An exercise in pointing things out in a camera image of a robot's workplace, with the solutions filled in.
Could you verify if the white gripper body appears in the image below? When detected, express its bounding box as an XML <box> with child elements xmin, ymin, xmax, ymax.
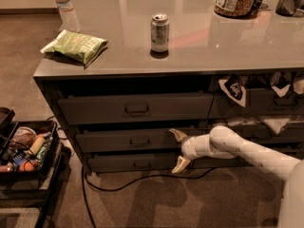
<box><xmin>181</xmin><ymin>135</ymin><xmax>210</xmax><ymax>161</ymax></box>

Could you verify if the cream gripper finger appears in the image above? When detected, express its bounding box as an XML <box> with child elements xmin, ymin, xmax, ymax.
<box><xmin>169</xmin><ymin>128</ymin><xmax>187</xmax><ymax>143</ymax></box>
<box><xmin>172</xmin><ymin>156</ymin><xmax>191</xmax><ymax>174</ymax></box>

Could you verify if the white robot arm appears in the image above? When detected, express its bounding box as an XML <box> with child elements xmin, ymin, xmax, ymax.
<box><xmin>170</xmin><ymin>125</ymin><xmax>304</xmax><ymax>228</ymax></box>

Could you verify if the grey drawer cabinet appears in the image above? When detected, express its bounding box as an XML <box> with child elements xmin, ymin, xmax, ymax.
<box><xmin>34</xmin><ymin>0</ymin><xmax>304</xmax><ymax>173</ymax></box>

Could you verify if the white paper in drawer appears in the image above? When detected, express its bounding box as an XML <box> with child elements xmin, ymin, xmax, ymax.
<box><xmin>218</xmin><ymin>116</ymin><xmax>304</xmax><ymax>136</ymax></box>

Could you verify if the black white snack bag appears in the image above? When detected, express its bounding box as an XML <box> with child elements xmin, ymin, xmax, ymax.
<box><xmin>218</xmin><ymin>75</ymin><xmax>246</xmax><ymax>107</ymax></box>

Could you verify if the silver soda can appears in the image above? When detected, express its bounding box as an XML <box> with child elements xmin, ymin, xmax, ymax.
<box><xmin>151</xmin><ymin>12</ymin><xmax>170</xmax><ymax>53</ymax></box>

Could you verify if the green chip bag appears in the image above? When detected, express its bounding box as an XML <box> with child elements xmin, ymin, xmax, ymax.
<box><xmin>40</xmin><ymin>29</ymin><xmax>108</xmax><ymax>67</ymax></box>

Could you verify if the black bin with groceries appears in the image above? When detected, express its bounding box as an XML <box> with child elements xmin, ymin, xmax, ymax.
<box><xmin>0</xmin><ymin>121</ymin><xmax>59</xmax><ymax>179</ymax></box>

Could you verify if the dark glass container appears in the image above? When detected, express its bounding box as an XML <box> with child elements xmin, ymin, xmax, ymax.
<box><xmin>275</xmin><ymin>0</ymin><xmax>304</xmax><ymax>17</ymax></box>

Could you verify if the clear plastic water bottle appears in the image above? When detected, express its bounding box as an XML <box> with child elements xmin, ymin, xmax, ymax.
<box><xmin>55</xmin><ymin>0</ymin><xmax>81</xmax><ymax>32</ymax></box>

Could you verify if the black floor cable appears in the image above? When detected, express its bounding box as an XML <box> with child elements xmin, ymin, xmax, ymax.
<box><xmin>46</xmin><ymin>115</ymin><xmax>304</xmax><ymax>228</ymax></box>

